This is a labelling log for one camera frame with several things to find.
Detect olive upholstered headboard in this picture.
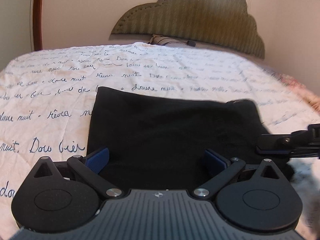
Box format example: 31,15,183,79
111,0,265,59

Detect black pants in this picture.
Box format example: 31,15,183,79
86,86,296,190

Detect patterned pillow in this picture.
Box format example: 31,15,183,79
149,34,196,48

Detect brown wooden door frame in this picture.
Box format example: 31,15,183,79
32,0,43,51

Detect white script-print bedspread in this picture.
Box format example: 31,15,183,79
1,42,319,239

